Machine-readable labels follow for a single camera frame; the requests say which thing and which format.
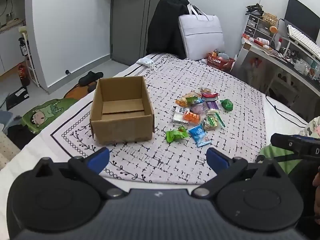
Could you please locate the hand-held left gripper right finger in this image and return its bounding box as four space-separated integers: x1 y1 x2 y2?
191 147 285 200

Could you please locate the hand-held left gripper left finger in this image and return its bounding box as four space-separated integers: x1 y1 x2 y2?
34 147 129 200

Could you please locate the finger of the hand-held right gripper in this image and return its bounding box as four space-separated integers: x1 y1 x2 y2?
271 133 310 157

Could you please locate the blue snack packet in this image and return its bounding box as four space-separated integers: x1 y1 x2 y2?
188 124 212 147

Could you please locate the brown cardboard box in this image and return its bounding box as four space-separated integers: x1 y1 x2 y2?
90 76 155 145

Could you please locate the green yellow striped packet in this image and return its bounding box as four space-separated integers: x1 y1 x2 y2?
202 112 225 131

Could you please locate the large green snack packet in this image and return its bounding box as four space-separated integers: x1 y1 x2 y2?
166 126 188 144

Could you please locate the orange jelly packet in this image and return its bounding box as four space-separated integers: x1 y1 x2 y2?
182 111 201 125

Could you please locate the small green snack packet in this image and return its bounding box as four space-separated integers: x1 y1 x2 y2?
220 99 234 111

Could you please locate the white packet black label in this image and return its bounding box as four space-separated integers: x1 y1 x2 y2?
172 106 190 124

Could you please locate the red snack packet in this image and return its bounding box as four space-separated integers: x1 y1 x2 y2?
201 92 219 102

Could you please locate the person's right hand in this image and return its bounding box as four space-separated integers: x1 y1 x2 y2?
312 172 320 215

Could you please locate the green cloth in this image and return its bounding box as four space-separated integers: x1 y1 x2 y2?
257 144 303 175

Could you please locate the floral printed cloth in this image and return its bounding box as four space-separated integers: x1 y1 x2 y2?
299 116 320 139

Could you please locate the white black printed bedspread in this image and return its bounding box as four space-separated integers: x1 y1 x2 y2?
0 52 310 187

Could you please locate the green cartoon floor mat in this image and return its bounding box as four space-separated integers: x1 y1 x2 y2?
21 84 97 135

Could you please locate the black cloth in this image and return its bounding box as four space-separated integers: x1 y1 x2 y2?
7 124 38 151

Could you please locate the cream dotted cloth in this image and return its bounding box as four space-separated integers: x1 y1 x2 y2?
0 132 22 171

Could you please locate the red plastic basket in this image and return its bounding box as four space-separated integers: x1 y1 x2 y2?
206 52 236 71

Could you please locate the white desk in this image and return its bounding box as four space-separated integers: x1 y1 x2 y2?
230 37 320 125

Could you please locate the black flat bag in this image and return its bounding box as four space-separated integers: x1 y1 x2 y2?
5 86 30 110

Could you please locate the white keyboard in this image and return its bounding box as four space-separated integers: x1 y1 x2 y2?
287 24 320 58

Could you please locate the white face mask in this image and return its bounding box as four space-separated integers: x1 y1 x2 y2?
136 57 160 74

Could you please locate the white narrow rack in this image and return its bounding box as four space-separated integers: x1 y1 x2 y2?
19 26 41 88

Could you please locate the red labelled bottle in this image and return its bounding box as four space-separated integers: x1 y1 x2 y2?
17 64 30 87

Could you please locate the grey drawer organizer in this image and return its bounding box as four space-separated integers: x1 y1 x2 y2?
244 14 274 43

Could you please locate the grey tote bag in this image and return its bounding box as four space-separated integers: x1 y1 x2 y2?
178 4 225 60

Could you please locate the woven basket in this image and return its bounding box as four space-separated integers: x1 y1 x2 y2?
262 12 277 26

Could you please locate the black computer monitor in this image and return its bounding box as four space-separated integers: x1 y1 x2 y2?
284 0 320 43

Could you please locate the grey door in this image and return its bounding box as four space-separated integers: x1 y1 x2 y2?
110 0 179 67

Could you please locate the black spray bottle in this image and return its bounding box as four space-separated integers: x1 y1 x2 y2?
19 37 30 57

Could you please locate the black jacket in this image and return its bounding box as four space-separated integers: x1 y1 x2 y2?
146 0 193 58

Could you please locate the black cable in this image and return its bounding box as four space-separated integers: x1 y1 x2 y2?
265 95 308 126

